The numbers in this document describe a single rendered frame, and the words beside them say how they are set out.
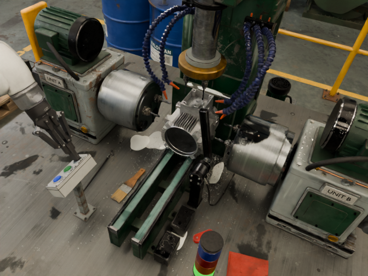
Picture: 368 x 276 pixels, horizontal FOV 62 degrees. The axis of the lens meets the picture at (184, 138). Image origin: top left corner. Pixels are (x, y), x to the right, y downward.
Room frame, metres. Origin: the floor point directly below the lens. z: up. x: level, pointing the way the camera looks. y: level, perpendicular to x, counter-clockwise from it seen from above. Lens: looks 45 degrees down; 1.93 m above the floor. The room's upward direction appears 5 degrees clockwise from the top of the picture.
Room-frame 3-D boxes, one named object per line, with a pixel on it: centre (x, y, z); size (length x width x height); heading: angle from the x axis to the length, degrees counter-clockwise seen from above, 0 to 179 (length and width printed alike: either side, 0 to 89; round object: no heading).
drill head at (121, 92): (1.11, 0.30, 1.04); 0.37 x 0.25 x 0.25; 67
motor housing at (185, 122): (0.97, -0.03, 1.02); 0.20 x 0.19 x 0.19; 157
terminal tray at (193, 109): (1.01, -0.04, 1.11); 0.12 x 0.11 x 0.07; 157
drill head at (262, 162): (0.84, -0.33, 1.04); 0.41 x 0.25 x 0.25; 67
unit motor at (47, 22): (1.19, 0.57, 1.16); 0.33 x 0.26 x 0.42; 67
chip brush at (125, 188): (0.79, 0.22, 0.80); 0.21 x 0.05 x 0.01; 152
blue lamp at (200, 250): (0.36, -0.09, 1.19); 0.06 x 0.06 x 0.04
